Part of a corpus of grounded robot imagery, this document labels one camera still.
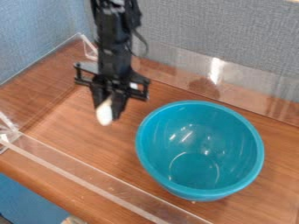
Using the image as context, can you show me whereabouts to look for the clear acrylic left barrier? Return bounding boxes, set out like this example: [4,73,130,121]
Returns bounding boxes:
[0,32,80,86]

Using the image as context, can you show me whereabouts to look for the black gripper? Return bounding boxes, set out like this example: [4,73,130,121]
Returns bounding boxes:
[74,48,151,120]

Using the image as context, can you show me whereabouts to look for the black cable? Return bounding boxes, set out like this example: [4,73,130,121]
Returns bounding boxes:
[130,27,151,58]

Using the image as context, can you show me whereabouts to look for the blue plastic bowl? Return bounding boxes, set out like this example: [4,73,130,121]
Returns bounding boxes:
[135,101,266,201]

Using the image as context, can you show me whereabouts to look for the clear acrylic front barrier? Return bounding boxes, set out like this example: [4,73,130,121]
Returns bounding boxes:
[0,111,212,224]

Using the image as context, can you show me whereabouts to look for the clear acrylic corner bracket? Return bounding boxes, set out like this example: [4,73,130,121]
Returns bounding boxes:
[80,34,99,61]

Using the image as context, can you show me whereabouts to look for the clear acrylic back barrier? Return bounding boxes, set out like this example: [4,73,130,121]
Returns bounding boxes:
[134,41,299,127]

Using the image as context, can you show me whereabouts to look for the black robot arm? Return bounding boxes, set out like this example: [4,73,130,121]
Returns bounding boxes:
[74,0,151,126]

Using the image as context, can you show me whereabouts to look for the white brown toy mushroom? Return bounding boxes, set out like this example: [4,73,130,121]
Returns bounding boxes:
[96,97,114,126]

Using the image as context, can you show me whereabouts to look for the clear acrylic barrier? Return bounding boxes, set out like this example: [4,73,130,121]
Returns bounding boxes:
[134,41,299,127]
[0,32,80,86]
[0,111,212,224]

